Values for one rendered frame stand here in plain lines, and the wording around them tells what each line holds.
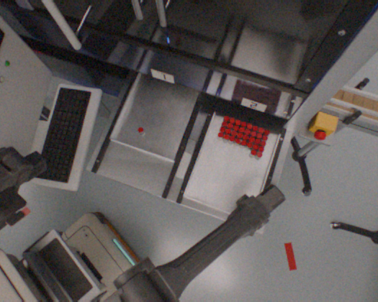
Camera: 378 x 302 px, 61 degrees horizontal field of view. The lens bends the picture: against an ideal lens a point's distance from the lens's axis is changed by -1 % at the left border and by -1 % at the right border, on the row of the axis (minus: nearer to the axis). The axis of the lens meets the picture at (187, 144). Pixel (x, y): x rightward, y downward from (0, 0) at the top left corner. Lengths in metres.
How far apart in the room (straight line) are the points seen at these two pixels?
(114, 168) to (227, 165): 0.43
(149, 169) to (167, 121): 0.20
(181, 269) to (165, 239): 1.51
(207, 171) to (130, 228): 1.01
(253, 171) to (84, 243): 1.06
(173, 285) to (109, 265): 1.32
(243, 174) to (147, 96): 0.49
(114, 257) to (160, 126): 0.86
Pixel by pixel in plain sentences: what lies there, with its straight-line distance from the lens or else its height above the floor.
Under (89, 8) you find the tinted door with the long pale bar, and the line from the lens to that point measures 1.05.
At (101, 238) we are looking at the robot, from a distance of 1.89.
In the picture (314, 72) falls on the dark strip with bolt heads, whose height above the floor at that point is 1.33.
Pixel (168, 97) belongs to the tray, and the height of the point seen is 0.88.
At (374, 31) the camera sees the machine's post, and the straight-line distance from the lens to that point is 0.75.
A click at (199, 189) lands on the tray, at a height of 0.88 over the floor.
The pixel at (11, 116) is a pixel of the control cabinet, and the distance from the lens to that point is 1.35.
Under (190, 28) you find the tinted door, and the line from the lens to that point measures 0.90.
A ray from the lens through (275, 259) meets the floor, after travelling 2.15.
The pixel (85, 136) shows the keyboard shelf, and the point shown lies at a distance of 1.42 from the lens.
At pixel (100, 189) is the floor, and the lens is 2.20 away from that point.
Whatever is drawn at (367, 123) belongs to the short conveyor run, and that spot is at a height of 0.93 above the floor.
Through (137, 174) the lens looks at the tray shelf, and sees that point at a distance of 1.25.
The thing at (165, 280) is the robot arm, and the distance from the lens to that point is 0.57.
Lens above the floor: 2.09
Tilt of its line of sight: 75 degrees down
